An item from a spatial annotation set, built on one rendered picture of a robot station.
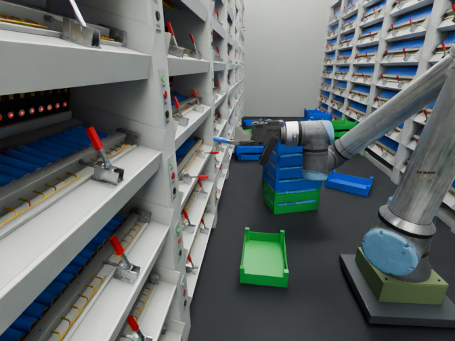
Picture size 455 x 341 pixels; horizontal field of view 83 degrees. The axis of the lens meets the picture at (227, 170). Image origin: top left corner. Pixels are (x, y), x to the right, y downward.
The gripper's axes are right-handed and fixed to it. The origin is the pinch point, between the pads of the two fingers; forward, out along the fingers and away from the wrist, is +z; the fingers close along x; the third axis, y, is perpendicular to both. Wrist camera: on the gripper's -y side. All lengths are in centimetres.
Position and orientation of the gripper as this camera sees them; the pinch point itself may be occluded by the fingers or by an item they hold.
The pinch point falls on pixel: (229, 142)
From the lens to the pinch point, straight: 98.6
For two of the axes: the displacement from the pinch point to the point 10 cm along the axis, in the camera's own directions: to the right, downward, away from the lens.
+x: -1.0, 3.7, -9.2
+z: -9.9, 0.3, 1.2
